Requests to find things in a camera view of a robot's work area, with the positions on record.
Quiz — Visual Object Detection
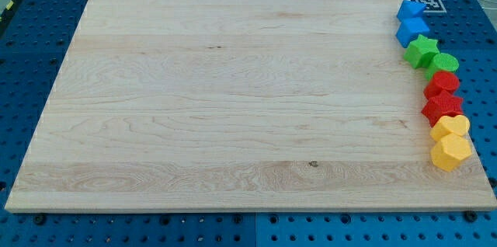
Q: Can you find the blue triangle block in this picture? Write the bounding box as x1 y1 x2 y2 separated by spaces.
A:
396 0 426 21

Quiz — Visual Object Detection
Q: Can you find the light wooden board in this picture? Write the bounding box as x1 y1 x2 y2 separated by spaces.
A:
5 0 496 214

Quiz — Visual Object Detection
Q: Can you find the blue cube block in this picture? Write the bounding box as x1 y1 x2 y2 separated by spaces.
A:
396 17 430 48

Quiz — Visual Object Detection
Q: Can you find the green star block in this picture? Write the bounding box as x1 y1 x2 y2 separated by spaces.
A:
404 34 440 69

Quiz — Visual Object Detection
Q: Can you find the red cylinder block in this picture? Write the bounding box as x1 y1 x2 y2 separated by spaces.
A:
423 71 461 99

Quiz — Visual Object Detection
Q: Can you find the green cylinder block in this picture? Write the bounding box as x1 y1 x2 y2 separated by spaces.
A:
425 53 459 81

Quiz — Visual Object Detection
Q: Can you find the red star block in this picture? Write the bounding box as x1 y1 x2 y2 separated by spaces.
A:
421 90 464 127

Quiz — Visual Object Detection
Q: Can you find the yellow hexagon block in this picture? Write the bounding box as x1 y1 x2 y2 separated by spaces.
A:
430 134 472 172

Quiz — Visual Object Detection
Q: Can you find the yellow heart block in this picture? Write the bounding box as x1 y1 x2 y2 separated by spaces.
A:
429 115 471 141

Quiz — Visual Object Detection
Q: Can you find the white fiducial marker tag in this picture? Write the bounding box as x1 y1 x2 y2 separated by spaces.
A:
415 0 447 13

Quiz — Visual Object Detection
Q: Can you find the black bolt left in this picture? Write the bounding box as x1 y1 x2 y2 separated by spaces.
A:
33 214 47 226

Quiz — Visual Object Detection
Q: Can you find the black bolt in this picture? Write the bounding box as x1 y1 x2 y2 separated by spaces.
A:
33 214 47 226
464 210 478 223

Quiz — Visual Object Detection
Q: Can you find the black bolt right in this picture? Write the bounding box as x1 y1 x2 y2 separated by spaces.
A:
464 210 478 223

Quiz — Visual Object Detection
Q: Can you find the yellow black hazard tape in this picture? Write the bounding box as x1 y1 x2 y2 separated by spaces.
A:
1 0 23 22

